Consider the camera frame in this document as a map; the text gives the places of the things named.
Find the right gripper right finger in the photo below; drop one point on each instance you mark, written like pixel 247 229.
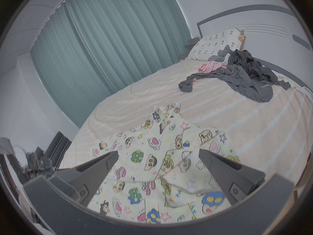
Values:
pixel 232 180

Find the white printed pyjama top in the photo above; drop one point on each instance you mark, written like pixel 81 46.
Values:
pixel 151 155

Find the pile of clothes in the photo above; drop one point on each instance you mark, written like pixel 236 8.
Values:
pixel 247 82

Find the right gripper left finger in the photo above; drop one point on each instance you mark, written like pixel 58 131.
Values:
pixel 83 180

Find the blue-green curtain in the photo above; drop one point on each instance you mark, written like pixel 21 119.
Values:
pixel 110 45

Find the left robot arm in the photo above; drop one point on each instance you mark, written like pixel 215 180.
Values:
pixel 17 172

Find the grey bedside table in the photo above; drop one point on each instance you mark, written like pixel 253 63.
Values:
pixel 188 55

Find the white printed pillow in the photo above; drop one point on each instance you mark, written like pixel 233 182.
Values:
pixel 215 44

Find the bed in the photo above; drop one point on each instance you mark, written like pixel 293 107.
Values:
pixel 220 106

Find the pink garment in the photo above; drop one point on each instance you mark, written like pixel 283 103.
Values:
pixel 210 66

